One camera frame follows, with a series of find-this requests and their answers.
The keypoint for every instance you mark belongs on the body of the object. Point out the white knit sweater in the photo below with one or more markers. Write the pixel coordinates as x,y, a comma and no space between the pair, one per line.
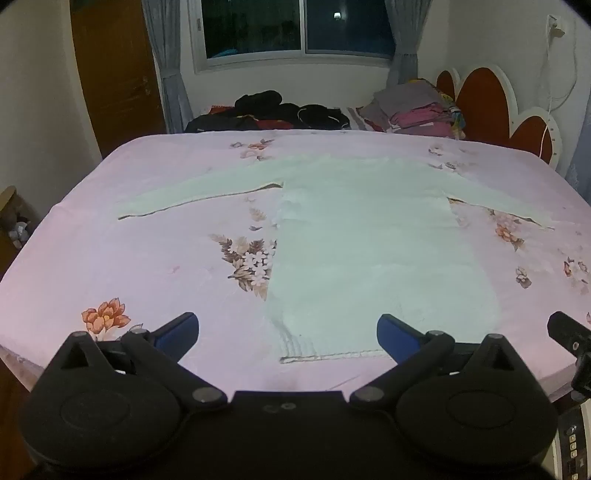
369,240

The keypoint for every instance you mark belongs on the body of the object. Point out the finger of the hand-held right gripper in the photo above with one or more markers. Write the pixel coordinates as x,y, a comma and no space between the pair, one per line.
569,333

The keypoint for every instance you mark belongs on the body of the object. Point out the pile of dark clothes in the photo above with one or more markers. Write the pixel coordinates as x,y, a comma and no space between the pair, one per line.
277,113

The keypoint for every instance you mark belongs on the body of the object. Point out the stack of folded clothes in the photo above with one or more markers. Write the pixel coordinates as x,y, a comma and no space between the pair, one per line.
411,110

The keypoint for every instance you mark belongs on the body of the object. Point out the striped bed sheet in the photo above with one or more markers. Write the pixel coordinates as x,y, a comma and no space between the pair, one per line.
356,117

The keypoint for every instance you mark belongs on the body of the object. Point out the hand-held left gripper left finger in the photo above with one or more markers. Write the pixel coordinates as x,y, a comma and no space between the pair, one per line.
179,328

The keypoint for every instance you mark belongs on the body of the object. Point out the brown wooden door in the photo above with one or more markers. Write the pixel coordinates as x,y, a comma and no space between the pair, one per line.
115,78

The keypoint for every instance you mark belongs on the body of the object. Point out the petal-shaped brown headboard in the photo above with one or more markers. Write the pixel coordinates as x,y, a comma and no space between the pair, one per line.
485,101

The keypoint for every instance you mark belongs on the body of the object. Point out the wall socket with plug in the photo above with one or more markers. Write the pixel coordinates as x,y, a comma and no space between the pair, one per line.
555,24

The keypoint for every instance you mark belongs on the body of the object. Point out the wooden bedside table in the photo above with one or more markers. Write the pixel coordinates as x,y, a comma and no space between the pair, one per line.
11,230

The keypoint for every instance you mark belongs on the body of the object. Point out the white appliance with buttons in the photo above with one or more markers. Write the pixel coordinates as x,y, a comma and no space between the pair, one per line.
577,443

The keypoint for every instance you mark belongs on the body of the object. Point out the grey curtain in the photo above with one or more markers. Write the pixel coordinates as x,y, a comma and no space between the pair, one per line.
406,37
168,78

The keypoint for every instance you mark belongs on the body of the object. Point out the pink floral bedsheet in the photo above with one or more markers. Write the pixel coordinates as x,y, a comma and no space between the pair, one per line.
138,263

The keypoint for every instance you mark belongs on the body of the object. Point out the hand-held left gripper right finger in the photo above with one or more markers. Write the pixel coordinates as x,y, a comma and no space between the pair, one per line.
396,333

